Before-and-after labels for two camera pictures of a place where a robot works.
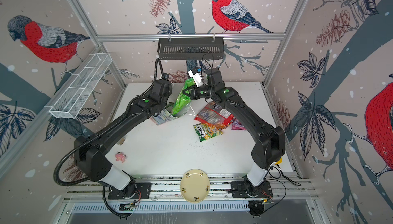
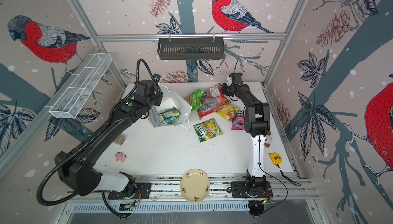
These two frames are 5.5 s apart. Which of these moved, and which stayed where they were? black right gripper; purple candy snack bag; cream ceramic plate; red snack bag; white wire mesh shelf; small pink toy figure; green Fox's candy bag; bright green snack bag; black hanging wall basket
Moved: black right gripper; bright green snack bag; red snack bag
Stayed: purple candy snack bag; small pink toy figure; green Fox's candy bag; white wire mesh shelf; cream ceramic plate; black hanging wall basket
